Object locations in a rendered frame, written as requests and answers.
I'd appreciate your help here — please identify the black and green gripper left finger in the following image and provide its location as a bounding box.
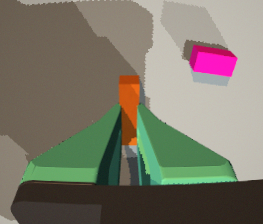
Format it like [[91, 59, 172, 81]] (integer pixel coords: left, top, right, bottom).
[[20, 103, 122, 185]]

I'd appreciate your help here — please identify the small magenta block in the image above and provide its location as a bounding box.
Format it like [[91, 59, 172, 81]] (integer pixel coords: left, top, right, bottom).
[[189, 45, 237, 77]]

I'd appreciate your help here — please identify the orange rod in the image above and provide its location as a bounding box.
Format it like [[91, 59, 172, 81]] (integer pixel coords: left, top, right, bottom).
[[119, 75, 139, 145]]

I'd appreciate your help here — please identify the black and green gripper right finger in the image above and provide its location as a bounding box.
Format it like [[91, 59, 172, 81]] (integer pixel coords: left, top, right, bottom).
[[137, 103, 238, 185]]

